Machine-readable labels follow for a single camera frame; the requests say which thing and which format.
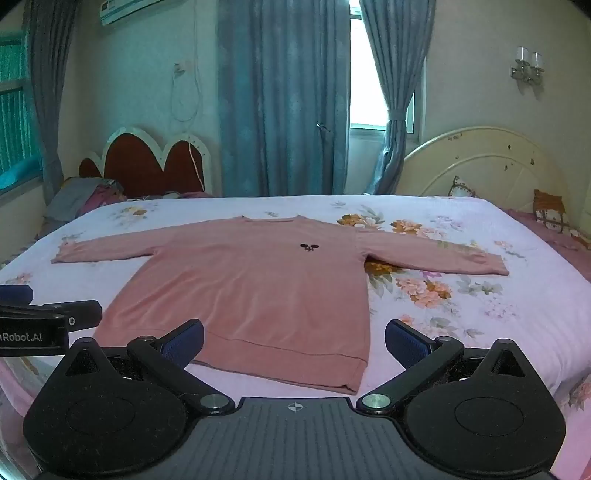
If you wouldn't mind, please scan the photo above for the floral bed sheet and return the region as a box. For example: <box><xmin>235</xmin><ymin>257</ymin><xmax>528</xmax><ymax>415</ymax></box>
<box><xmin>0</xmin><ymin>193</ymin><xmax>591</xmax><ymax>418</ymax></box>

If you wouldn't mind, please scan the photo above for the orange patterned pillow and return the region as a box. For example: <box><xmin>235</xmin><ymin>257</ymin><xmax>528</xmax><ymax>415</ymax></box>
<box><xmin>532</xmin><ymin>187</ymin><xmax>591</xmax><ymax>252</ymax></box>

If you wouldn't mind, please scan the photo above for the glass wall lamp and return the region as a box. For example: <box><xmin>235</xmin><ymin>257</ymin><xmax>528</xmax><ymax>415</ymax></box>
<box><xmin>510</xmin><ymin>45</ymin><xmax>546</xmax><ymax>88</ymax></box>

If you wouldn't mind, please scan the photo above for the red scalloped headboard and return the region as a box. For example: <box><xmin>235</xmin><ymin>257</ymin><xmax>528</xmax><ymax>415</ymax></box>
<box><xmin>78</xmin><ymin>126</ymin><xmax>214</xmax><ymax>200</ymax></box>

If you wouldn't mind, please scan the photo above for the pile of clothes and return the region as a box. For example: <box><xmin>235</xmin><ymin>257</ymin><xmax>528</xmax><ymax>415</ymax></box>
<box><xmin>42</xmin><ymin>177</ymin><xmax>129</xmax><ymax>223</ymax></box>

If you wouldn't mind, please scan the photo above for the small floral pillow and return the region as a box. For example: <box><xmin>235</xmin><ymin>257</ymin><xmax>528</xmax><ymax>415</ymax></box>
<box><xmin>449</xmin><ymin>175</ymin><xmax>485</xmax><ymax>200</ymax></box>

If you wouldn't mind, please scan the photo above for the cream arched headboard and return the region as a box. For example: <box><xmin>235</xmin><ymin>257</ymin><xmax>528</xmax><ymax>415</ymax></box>
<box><xmin>401</xmin><ymin>126</ymin><xmax>572</xmax><ymax>214</ymax></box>

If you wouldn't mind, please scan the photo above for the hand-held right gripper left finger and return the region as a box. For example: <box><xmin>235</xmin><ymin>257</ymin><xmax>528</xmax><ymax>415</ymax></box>
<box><xmin>65</xmin><ymin>318</ymin><xmax>236</xmax><ymax>414</ymax></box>

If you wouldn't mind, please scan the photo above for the tied blue curtain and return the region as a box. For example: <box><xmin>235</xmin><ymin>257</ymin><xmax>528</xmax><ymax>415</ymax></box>
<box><xmin>359</xmin><ymin>0</ymin><xmax>438</xmax><ymax>195</ymax></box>

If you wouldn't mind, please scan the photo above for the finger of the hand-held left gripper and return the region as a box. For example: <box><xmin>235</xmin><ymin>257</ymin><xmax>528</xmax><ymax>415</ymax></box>
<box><xmin>0</xmin><ymin>299</ymin><xmax>103</xmax><ymax>329</ymax></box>
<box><xmin>0</xmin><ymin>284</ymin><xmax>35</xmax><ymax>304</ymax></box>

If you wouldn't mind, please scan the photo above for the grey curtain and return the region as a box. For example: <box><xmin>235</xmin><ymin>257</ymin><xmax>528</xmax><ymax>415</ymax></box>
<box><xmin>22</xmin><ymin>0</ymin><xmax>78</xmax><ymax>210</ymax></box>

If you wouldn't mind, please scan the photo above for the wide blue curtain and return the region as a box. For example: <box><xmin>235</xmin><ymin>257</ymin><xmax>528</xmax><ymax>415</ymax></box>
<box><xmin>216</xmin><ymin>0</ymin><xmax>352</xmax><ymax>198</ymax></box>

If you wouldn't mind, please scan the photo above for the white air conditioner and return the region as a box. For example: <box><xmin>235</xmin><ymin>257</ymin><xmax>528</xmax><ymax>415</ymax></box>
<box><xmin>99</xmin><ymin>0</ymin><xmax>171</xmax><ymax>27</ymax></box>

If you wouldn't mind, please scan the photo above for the pink long-sleeved sweater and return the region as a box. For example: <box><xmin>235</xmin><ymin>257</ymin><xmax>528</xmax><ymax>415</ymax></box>
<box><xmin>51</xmin><ymin>214</ymin><xmax>510</xmax><ymax>396</ymax></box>

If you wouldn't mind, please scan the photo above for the bright window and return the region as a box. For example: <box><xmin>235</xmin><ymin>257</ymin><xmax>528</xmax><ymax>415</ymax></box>
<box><xmin>348</xmin><ymin>0</ymin><xmax>426</xmax><ymax>136</ymax></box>

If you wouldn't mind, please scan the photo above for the green-screened window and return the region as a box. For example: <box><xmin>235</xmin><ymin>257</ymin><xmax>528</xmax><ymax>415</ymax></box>
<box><xmin>0</xmin><ymin>33</ymin><xmax>43</xmax><ymax>192</ymax></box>

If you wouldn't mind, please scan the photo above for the white hanging cable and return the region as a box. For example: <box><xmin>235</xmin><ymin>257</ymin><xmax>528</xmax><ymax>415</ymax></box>
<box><xmin>170</xmin><ymin>25</ymin><xmax>205</xmax><ymax>124</ymax></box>

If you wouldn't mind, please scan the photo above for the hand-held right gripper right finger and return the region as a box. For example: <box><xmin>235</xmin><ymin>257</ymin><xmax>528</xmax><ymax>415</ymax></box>
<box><xmin>355</xmin><ymin>318</ymin><xmax>529</xmax><ymax>414</ymax></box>

